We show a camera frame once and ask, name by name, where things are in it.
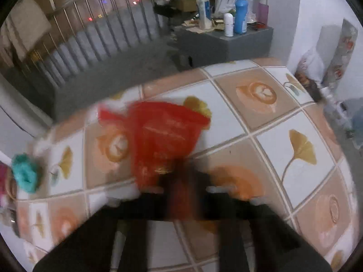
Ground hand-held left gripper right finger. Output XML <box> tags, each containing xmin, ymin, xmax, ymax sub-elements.
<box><xmin>193</xmin><ymin>173</ymin><xmax>332</xmax><ymax>272</ymax></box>

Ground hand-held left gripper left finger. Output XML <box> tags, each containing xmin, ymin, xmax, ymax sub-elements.
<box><xmin>32</xmin><ymin>176</ymin><xmax>176</xmax><ymax>272</ymax></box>

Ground red white paper bag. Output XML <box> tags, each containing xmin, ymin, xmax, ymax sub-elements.
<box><xmin>98</xmin><ymin>100</ymin><xmax>212</xmax><ymax>221</ymax></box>

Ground large blue water jug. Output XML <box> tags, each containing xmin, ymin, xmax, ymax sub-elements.
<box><xmin>344</xmin><ymin>99</ymin><xmax>363</xmax><ymax>148</ymax></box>

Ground white plastic bag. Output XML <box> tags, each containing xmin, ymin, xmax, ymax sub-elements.
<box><xmin>298</xmin><ymin>47</ymin><xmax>326</xmax><ymax>84</ymax></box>

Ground grey cabinet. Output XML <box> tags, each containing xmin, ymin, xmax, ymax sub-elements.
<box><xmin>176</xmin><ymin>24</ymin><xmax>274</xmax><ymax>66</ymax></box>

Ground small white bottle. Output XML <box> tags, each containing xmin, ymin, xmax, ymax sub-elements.
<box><xmin>223</xmin><ymin>13</ymin><xmax>235</xmax><ymax>37</ymax></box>

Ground cardboard scraps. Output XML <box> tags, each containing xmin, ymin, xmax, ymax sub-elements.
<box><xmin>183</xmin><ymin>18</ymin><xmax>224</xmax><ymax>33</ymax></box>

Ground grey floral patterned board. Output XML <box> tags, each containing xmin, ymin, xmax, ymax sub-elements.
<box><xmin>323</xmin><ymin>18</ymin><xmax>358</xmax><ymax>91</ymax></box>

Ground blue detergent bottle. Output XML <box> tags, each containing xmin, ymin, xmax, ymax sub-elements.
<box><xmin>234</xmin><ymin>0</ymin><xmax>253</xmax><ymax>34</ymax></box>

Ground purple container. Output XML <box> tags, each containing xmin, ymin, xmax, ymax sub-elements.
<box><xmin>258</xmin><ymin>2</ymin><xmax>268</xmax><ymax>24</ymax></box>

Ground dark cloth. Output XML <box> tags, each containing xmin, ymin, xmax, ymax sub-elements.
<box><xmin>154</xmin><ymin>3</ymin><xmax>182</xmax><ymax>19</ymax></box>

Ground tall white bottle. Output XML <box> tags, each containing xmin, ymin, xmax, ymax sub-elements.
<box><xmin>196</xmin><ymin>0</ymin><xmax>212</xmax><ymax>30</ymax></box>

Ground brown cardboard box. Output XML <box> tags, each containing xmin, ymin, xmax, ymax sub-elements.
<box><xmin>170</xmin><ymin>0</ymin><xmax>199</xmax><ymax>12</ymax></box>

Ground beige hanging coat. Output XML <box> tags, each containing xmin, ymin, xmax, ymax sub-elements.
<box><xmin>6</xmin><ymin>0</ymin><xmax>53</xmax><ymax>60</ymax></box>

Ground stainless steel railing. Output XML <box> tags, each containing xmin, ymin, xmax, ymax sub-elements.
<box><xmin>0</xmin><ymin>0</ymin><xmax>171</xmax><ymax>85</ymax></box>

